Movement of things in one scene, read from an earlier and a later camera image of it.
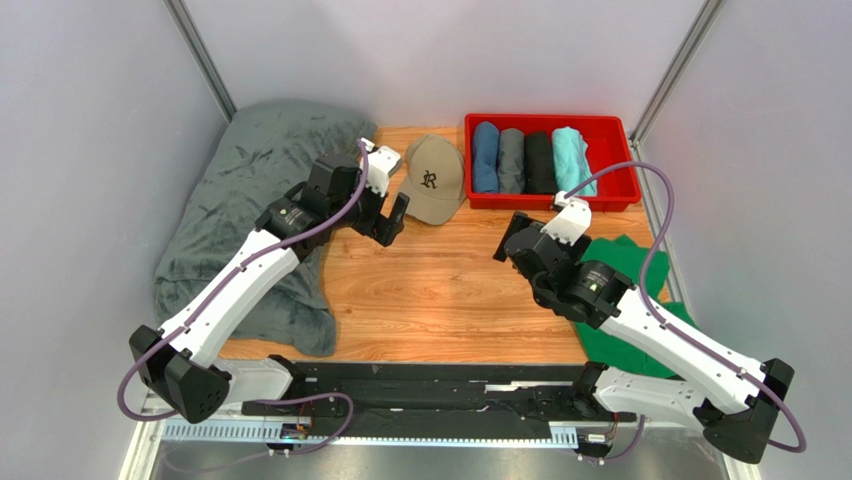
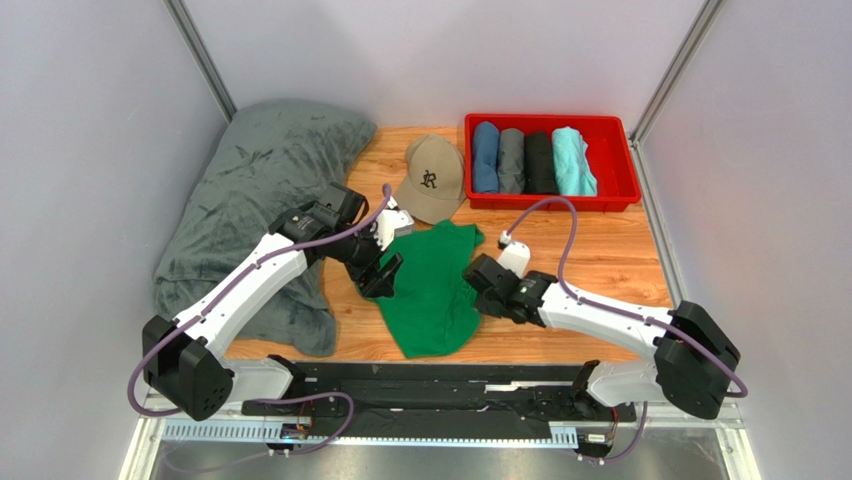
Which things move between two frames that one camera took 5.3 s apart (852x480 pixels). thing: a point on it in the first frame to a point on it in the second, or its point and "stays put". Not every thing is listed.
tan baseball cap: [434, 180] stays put
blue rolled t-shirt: [486, 143] stays put
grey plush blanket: [260, 154] stays put
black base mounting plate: [442, 399] stays put
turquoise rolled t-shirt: [573, 175] stays put
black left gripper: [378, 223] to [382, 283]
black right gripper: [517, 241] to [482, 282]
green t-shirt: [627, 258] to [432, 308]
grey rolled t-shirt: [511, 161] stays put
